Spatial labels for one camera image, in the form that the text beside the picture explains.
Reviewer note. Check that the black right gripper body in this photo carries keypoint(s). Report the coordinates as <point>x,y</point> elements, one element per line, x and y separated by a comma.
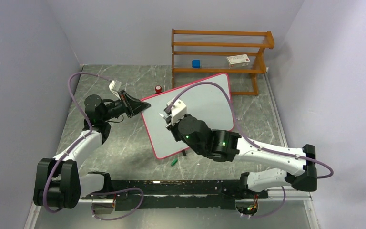
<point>173,128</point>

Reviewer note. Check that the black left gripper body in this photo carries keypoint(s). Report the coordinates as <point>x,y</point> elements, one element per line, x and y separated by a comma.
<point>127,107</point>

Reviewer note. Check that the green marker cap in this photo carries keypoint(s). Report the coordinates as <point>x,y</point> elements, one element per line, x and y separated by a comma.
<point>174,162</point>

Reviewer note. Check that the pink-framed whiteboard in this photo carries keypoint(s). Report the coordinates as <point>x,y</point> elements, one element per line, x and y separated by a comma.
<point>205,102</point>

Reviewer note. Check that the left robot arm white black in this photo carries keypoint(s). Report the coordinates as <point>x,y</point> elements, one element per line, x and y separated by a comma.
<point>58,184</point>

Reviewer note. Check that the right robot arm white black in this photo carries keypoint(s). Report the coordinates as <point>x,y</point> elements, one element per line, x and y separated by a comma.
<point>289,166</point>

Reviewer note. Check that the blue object on rack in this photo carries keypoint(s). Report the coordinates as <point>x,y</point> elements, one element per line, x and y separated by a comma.
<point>196,64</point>

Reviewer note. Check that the orange wooden rack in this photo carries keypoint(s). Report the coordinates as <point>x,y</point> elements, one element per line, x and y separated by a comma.
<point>212,48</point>

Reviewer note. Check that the white red box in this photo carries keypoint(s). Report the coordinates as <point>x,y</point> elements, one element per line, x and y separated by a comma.
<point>238,60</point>

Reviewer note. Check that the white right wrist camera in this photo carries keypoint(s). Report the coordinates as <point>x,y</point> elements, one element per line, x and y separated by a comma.
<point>178,108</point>

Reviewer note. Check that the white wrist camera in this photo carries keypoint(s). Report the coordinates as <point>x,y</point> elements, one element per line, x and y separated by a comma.
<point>114,87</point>
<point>178,108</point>

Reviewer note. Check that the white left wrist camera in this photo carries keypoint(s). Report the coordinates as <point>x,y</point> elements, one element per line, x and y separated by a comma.
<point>114,87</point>

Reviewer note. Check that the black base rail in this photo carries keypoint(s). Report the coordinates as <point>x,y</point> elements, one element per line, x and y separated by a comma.
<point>221,194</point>

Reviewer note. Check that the aluminium frame rail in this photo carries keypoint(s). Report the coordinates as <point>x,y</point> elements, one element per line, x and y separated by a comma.
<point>298,211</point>

